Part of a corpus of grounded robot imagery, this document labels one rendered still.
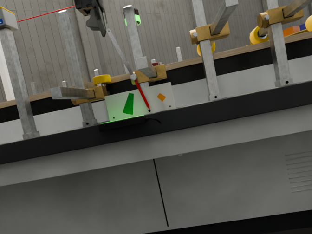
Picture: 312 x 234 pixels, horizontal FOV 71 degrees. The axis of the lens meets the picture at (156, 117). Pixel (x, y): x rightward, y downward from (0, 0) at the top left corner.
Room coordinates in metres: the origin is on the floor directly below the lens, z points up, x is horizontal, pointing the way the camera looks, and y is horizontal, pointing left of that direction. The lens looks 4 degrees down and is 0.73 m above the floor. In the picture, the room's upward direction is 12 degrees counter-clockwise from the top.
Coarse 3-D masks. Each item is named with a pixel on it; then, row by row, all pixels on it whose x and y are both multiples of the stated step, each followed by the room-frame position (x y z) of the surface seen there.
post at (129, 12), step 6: (126, 6) 0.83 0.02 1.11; (132, 6) 0.83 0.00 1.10; (126, 12) 0.83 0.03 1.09; (132, 12) 0.83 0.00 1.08; (126, 18) 0.83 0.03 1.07; (132, 18) 0.83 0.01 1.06; (132, 24) 0.83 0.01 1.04; (132, 30) 0.83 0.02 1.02; (132, 36) 0.83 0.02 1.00; (138, 36) 0.83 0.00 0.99; (132, 42) 0.83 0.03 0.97; (138, 42) 0.83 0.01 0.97; (132, 48) 0.83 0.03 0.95; (138, 48) 0.83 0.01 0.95; (138, 54) 0.83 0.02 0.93; (144, 84) 0.83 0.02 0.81
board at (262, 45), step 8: (288, 40) 0.96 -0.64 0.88; (296, 40) 0.96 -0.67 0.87; (240, 48) 0.99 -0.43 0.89; (248, 48) 0.98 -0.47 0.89; (256, 48) 0.98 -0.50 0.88; (264, 48) 0.98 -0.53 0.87; (216, 56) 1.00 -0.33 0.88; (224, 56) 0.99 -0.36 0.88; (168, 64) 1.02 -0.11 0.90; (176, 64) 1.02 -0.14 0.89; (184, 64) 1.01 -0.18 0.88; (192, 64) 1.01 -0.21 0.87; (112, 80) 1.05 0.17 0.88; (120, 80) 1.05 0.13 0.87; (88, 88) 1.07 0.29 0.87; (32, 96) 1.10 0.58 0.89; (40, 96) 1.10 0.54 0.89; (48, 96) 1.09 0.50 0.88; (0, 104) 1.12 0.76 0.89; (8, 104) 1.12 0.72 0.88; (16, 104) 1.11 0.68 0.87
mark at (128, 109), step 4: (128, 96) 0.83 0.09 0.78; (132, 96) 0.83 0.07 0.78; (128, 100) 0.83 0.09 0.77; (132, 100) 0.83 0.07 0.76; (128, 104) 0.83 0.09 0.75; (132, 104) 0.83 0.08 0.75; (124, 108) 0.83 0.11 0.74; (128, 108) 0.83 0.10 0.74; (132, 108) 0.83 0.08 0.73; (124, 112) 0.83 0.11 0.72; (128, 112) 0.83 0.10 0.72; (132, 112) 0.83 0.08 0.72
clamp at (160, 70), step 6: (156, 66) 0.82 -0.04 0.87; (162, 66) 0.81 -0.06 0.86; (138, 72) 0.82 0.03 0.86; (156, 72) 0.82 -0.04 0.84; (162, 72) 0.81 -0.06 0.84; (138, 78) 0.83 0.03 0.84; (144, 78) 0.82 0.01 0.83; (150, 78) 0.82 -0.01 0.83; (156, 78) 0.82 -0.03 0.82; (162, 78) 0.84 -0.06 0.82
